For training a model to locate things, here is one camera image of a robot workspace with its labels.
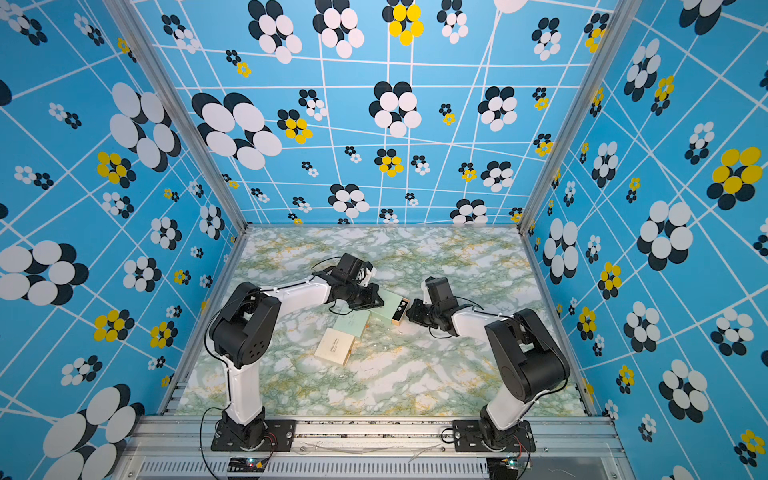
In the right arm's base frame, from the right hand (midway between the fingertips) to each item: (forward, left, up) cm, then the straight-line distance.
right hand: (411, 311), depth 94 cm
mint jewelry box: (0, +6, +1) cm, 6 cm away
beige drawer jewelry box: (-12, +22, +1) cm, 25 cm away
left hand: (+2, +7, +3) cm, 8 cm away
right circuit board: (-40, -21, -3) cm, 45 cm away
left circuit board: (-40, +41, -4) cm, 57 cm away
